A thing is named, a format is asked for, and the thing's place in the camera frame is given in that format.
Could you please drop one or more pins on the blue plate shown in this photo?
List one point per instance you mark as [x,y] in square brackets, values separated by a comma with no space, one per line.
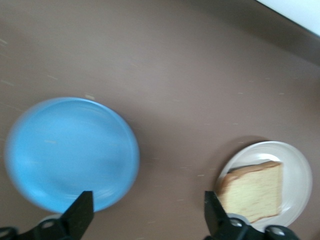
[72,155]

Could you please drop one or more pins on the brown bread slice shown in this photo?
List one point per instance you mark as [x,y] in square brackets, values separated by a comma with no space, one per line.
[252,192]

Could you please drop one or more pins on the brown table cover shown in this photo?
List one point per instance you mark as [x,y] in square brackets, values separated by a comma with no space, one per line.
[175,75]

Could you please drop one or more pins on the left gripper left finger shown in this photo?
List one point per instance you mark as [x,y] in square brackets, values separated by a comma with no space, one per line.
[75,217]

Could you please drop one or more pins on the beige plate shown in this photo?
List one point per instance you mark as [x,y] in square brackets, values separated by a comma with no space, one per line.
[297,175]

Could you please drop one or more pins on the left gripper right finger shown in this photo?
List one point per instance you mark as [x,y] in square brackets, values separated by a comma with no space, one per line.
[217,220]

